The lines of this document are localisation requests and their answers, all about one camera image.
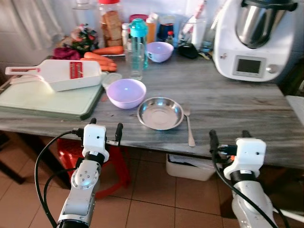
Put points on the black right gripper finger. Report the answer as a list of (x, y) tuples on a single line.
[(214, 140), (246, 134)]

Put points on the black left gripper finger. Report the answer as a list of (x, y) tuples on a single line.
[(119, 130), (93, 121)]

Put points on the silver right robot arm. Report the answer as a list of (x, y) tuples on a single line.
[(249, 204)]

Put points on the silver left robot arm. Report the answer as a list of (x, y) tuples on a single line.
[(84, 183)]

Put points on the red plastic stool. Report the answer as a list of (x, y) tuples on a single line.
[(118, 166)]

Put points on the white plastic bin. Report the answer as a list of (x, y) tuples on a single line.
[(190, 168)]

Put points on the large purple bowl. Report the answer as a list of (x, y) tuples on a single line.
[(126, 92)]

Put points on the steel plate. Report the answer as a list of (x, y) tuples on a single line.
[(160, 114)]

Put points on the small white round lid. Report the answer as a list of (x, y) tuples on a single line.
[(109, 78)]

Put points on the orange carrot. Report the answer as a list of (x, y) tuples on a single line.
[(97, 57), (109, 50), (108, 67)]

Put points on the pale green cutting board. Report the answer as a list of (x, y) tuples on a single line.
[(38, 102)]

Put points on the white mandoline slicer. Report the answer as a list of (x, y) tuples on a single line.
[(52, 72)]

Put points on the clear drinking glass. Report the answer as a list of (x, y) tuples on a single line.
[(136, 66)]

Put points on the purple vegetable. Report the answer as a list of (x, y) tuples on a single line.
[(65, 53)]

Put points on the white kitchen food processor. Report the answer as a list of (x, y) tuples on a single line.
[(228, 47)]

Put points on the small purple bowl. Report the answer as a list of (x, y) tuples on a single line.
[(160, 51)]

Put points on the black rounded object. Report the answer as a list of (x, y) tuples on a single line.
[(188, 51)]

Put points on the red-lidded glass jar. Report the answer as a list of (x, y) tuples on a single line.
[(111, 26)]

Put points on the teal-capped water bottle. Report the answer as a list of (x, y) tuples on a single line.
[(138, 28)]

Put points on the orange sauce bottle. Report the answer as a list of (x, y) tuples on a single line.
[(151, 29)]

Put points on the dark blue jar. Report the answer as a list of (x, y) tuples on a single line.
[(166, 31)]

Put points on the clear plastic utensil container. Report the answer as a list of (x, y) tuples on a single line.
[(194, 31)]

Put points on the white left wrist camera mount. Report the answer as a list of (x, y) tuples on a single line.
[(95, 137)]

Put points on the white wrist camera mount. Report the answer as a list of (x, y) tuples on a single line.
[(95, 137), (248, 154)]

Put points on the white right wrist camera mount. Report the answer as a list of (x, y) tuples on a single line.
[(248, 154)]

